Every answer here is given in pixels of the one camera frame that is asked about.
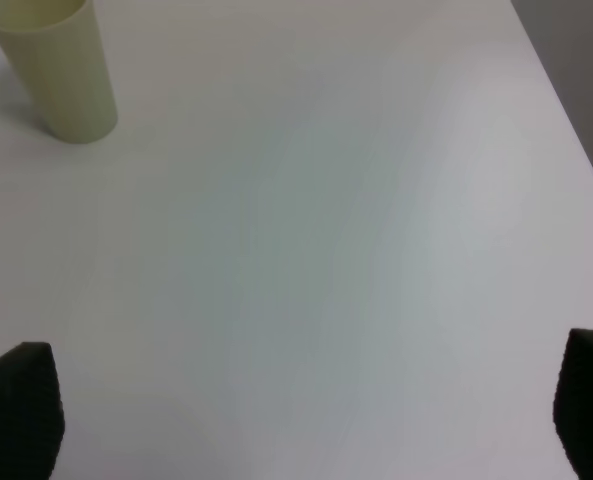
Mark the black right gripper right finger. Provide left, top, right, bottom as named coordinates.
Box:
left=553, top=328, right=593, bottom=479

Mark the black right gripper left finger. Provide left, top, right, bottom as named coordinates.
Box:
left=0, top=342, right=65, bottom=480

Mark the pale green tall cup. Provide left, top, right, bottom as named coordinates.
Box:
left=0, top=1, right=118, bottom=144

